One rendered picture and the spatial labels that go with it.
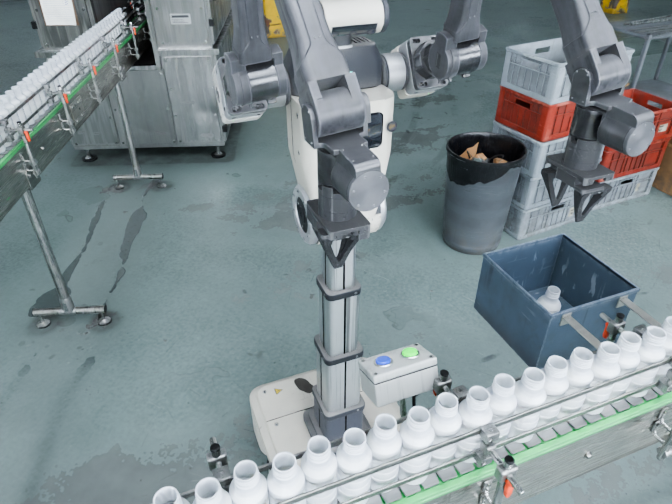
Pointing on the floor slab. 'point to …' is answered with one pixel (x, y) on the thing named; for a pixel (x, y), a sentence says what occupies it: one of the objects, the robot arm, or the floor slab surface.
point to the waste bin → (479, 190)
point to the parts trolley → (646, 52)
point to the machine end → (155, 75)
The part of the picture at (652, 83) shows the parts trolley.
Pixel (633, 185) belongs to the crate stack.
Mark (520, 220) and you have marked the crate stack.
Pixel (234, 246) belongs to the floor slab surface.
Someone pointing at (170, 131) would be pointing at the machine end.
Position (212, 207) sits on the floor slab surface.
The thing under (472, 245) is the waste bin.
